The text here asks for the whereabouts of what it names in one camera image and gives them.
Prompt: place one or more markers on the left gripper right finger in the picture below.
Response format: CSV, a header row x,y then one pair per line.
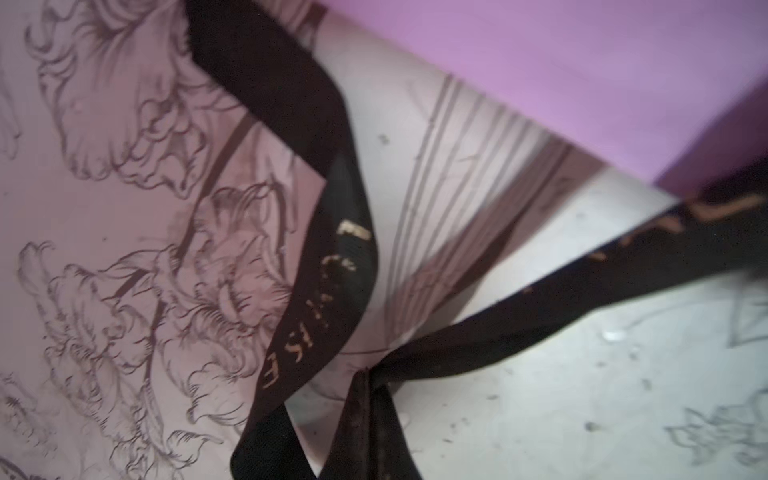
x,y
389,454

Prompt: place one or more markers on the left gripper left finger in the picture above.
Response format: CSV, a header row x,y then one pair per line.
x,y
348,457

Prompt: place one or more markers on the black ribbon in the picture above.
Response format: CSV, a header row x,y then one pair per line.
x,y
248,52

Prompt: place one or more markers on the pink purple wrapping paper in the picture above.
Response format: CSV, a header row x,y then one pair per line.
x,y
673,93

